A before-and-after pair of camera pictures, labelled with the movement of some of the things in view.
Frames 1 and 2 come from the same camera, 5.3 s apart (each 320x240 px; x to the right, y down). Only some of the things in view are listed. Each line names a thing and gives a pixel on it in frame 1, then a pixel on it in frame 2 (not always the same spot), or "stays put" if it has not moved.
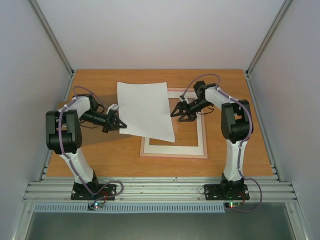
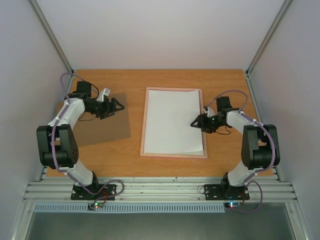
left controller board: [95, 207] stays put
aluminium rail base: [159, 189] stays put
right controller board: [232, 205] stays put
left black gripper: [112, 126] → [107, 110]
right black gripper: [185, 109] → [203, 122]
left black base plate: [79, 192] stays put
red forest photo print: [145, 109] → [169, 114]
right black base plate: [227, 190] stays put
